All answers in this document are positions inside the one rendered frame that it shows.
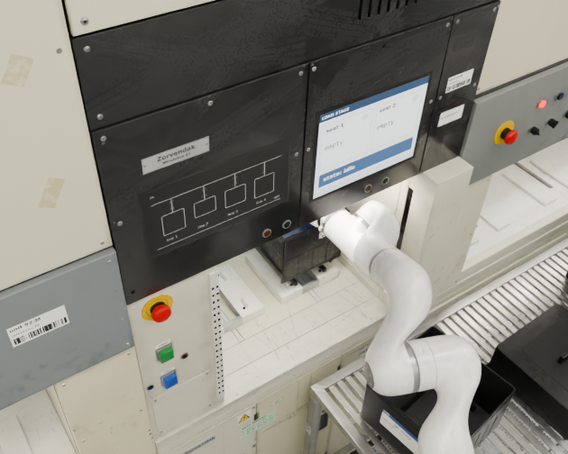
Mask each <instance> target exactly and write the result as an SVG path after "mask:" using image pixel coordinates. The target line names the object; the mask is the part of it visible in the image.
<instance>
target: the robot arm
mask: <svg viewBox="0 0 568 454"><path fill-rule="evenodd" d="M311 224H312V225H314V226H316V227H318V230H319V231H320V232H322V233H323V234H324V235H325V236H326V237H327V238H328V239H329V240H330V241H331V242H332V243H333V244H334V245H335V246H336V247H337V248H338V249H339V250H340V251H341V252H342V253H343V254H344V255H345V256H346V257H347V258H348V259H349V260H350V261H351V262H352V263H353V264H354V265H355V266H358V268H359V269H360V270H361V271H362V272H363V273H364V274H365V275H367V276H368V277H369V278H370V279H371V280H372V281H373V282H374V283H375V284H376V285H377V286H378V287H379V288H380V289H381V290H383V291H384V292H385V293H386V295H387V297H388V310H387V314H386V316H385V319H384V321H383V323H382V325H381V327H380V328H379V330H378V332H377V334H376V336H375V337H374V339H373V341H372V343H371V345H370V347H369V349H368V351H367V353H366V356H365V360H364V366H363V367H364V375H365V377H366V380H367V382H368V385H369V386H370V387H371V389H372V390H374V391H375V392H376V393H378V394H380V395H385V396H396V395H406V394H412V393H416V392H421V391H426V390H430V389H434V390H435V391H436V393H437V400H436V404H435V407H434V409H433V410H432V412H431V413H430V414H429V415H428V417H427V418H426V420H425V422H424V423H423V425H422V427H421V429H420V431H419V434H418V448H419V452H420V454H475V452H474V448H473V446H472V440H471V436H470V432H469V427H468V415H469V410H470V406H471V403H472V399H473V397H474V394H475V392H476V389H477V387H478V385H479V383H480V380H481V360H480V357H479V354H478V352H477V350H476V349H475V348H474V347H473V345H472V344H471V343H470V342H469V341H467V340H466V339H465V338H463V337H460V336H457V335H450V334H448V335H439V336H433V337H428V338H423V339H417V340H409V341H405V339H406V338H407V337H408V336H409V335H410V334H411V333H412V332H413V331H414V330H415V329H416V328H417V327H418V326H419V325H420V324H421V323H422V321H424V320H425V318H426V317H427V315H428V313H429V311H430V309H431V306H432V302H433V292H432V286H431V282H430V279H429V276H428V274H427V273H426V271H425V270H424V268H423V267H422V266H421V265H420V264H418V263H417V262H416V261H414V260H413V259H412V258H411V257H409V256H408V255H406V254H405V253H404V252H402V251H401V250H399V249H397V248H396V244H397V242H398V239H399V222H398V219H397V217H396V216H395V214H394V213H393V212H392V211H391V210H390V209H389V208H388V207H387V206H385V205H384V204H382V203H380V202H378V201H370V202H368V203H366V204H365V205H363V206H362V207H361V208H360V209H359V210H358V211H357V212H356V213H355V214H350V213H348V212H347V211H346V210H345V209H344V208H343V209H341V210H339V211H336V212H334V213H331V214H328V215H327V216H325V217H323V218H321V219H318V220H316V221H314V222H311Z"/></svg>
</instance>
